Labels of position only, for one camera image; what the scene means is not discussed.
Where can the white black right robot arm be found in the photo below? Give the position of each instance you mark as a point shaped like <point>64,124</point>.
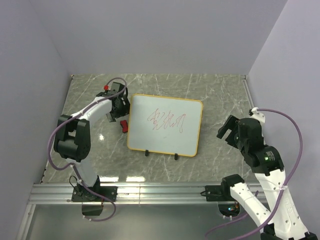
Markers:
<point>280,221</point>

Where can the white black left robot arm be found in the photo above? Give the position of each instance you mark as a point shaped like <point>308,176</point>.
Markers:
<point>72,137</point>

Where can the aluminium mounting rail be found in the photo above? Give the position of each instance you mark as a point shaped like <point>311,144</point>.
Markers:
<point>128,193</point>

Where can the red bone-shaped eraser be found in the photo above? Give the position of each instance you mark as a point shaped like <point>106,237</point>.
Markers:
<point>124,126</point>

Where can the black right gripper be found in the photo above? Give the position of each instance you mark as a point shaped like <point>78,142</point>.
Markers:
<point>231,123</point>

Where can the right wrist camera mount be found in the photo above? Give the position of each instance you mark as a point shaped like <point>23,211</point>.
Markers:
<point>254,113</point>

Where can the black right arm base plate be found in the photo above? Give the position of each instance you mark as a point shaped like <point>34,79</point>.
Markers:
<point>213,193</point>

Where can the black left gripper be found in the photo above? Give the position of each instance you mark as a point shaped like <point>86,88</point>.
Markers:
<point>125,110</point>

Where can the yellow framed whiteboard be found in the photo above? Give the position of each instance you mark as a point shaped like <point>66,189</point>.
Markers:
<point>164,125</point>

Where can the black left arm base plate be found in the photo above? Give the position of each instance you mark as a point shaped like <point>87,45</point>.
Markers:
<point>110,193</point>

